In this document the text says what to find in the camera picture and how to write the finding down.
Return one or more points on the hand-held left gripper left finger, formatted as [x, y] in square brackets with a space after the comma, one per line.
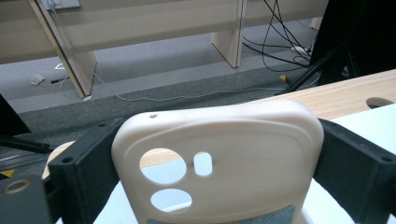
[84, 174]

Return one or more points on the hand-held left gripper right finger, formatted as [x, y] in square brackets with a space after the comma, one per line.
[355, 168]

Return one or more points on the small snack packet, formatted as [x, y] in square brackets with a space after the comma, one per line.
[249, 171]

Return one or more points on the white board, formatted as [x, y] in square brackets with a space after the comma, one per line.
[367, 124]

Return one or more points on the black tripod stand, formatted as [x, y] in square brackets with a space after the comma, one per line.
[311, 73]
[21, 144]

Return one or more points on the black pen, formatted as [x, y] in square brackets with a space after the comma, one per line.
[59, 80]

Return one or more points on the small white floor object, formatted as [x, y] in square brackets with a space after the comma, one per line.
[37, 79]

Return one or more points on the white power strip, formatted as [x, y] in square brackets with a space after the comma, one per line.
[300, 49]

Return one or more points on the black curtain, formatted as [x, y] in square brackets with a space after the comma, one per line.
[373, 31]

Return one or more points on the beige wooden desk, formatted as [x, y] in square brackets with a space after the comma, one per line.
[155, 25]

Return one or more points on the metal floor rail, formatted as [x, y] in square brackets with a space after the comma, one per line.
[18, 160]

